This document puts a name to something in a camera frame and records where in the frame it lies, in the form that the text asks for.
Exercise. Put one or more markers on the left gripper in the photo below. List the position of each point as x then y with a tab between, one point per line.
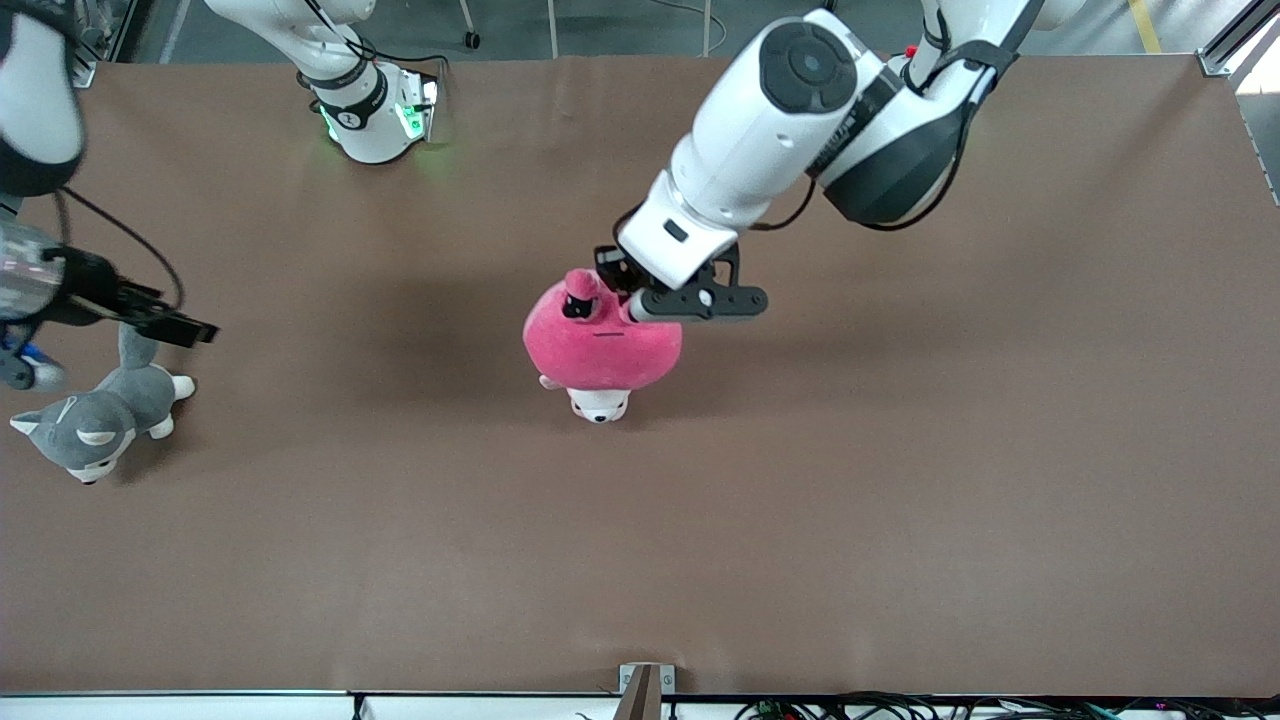
611	266

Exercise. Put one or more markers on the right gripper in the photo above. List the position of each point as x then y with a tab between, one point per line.
88	285

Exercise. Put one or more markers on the pink round plush toy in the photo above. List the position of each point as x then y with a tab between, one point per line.
600	350

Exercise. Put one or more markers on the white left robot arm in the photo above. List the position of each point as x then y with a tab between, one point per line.
780	110

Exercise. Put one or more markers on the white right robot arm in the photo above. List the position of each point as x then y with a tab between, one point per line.
370	130

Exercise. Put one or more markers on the grey white husky plush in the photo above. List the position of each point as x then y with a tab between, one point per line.
120	400

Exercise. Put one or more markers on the small white pink plush dog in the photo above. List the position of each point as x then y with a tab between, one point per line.
600	405

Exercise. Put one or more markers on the thin white pole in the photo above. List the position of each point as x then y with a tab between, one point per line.
707	30
552	30

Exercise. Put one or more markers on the brown table cover mat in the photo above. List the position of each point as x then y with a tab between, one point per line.
700	560

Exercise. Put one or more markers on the chair leg with caster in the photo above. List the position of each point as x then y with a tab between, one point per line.
470	40

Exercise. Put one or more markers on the aluminium frame profile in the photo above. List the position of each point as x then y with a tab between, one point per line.
1230	45
90	72

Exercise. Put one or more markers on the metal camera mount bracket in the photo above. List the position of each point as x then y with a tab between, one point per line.
645	695

